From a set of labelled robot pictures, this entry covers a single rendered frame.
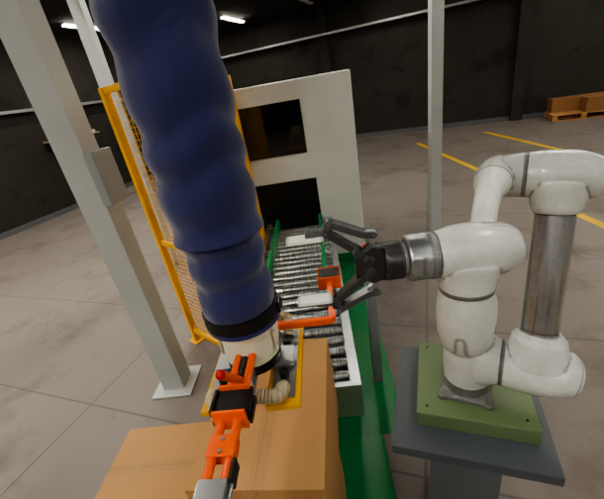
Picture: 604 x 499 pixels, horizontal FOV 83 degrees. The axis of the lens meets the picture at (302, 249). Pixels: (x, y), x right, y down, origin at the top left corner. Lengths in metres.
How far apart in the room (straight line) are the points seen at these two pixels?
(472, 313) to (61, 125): 2.07
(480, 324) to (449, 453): 0.74
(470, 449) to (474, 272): 0.85
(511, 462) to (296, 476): 0.69
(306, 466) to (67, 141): 1.91
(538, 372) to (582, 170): 0.60
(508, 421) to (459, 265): 0.85
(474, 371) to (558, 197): 0.60
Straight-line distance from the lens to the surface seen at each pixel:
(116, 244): 2.34
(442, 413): 1.40
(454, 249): 0.65
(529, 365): 1.30
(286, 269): 2.93
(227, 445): 0.86
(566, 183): 1.17
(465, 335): 0.75
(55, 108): 2.25
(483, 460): 1.41
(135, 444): 1.99
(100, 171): 2.20
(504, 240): 0.68
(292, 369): 1.12
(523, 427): 1.43
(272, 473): 1.16
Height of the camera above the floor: 1.91
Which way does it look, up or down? 25 degrees down
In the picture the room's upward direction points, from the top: 10 degrees counter-clockwise
